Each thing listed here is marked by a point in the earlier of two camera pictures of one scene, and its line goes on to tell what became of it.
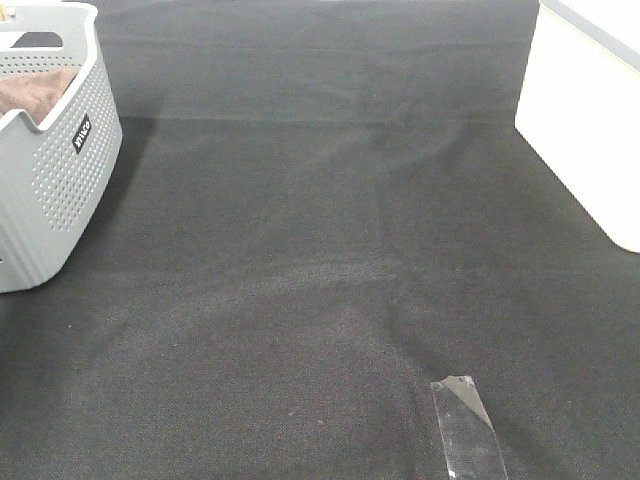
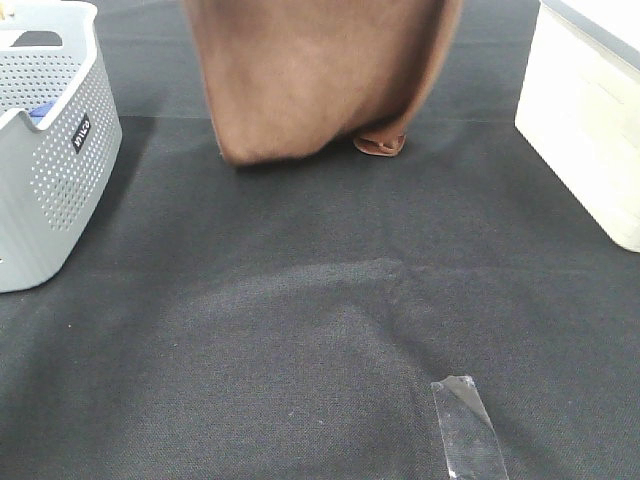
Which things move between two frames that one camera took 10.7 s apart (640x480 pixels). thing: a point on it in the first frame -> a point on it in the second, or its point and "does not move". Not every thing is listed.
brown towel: [36, 92] -> [289, 77]
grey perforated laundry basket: [56, 176] does not move
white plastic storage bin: [579, 107] does not move
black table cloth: [321, 209] does not move
